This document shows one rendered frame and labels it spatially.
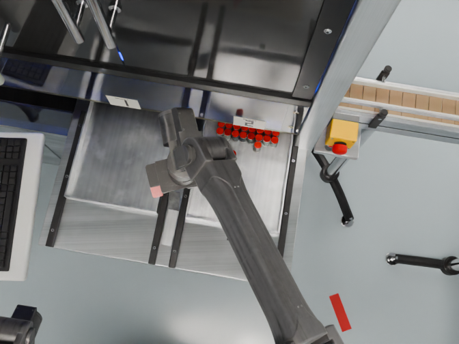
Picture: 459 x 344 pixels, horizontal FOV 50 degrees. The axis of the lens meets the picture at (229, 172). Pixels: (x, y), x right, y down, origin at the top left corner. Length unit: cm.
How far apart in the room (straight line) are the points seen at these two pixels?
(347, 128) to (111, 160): 67
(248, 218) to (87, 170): 78
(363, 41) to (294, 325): 49
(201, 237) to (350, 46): 70
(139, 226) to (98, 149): 26
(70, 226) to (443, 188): 174
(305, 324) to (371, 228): 167
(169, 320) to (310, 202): 83
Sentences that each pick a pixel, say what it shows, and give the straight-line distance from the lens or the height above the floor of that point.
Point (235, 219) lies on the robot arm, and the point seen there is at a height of 149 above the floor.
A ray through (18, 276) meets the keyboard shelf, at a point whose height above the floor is 80.
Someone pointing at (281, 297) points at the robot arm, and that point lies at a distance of 71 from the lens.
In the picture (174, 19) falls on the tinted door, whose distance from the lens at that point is 93.
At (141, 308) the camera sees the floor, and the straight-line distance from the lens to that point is 226.
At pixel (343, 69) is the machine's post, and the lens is 98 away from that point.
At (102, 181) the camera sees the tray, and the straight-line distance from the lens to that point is 143.
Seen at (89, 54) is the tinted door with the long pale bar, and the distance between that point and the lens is 116.
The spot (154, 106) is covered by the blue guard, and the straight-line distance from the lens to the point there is 132.
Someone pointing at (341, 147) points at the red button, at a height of 101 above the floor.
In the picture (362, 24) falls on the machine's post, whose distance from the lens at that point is 85.
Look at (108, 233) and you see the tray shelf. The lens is 140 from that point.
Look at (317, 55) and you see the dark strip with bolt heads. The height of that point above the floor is 141.
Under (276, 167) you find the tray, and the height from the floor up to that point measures 88.
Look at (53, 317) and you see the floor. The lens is 235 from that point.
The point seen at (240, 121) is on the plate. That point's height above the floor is 102.
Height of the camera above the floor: 224
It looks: 75 degrees down
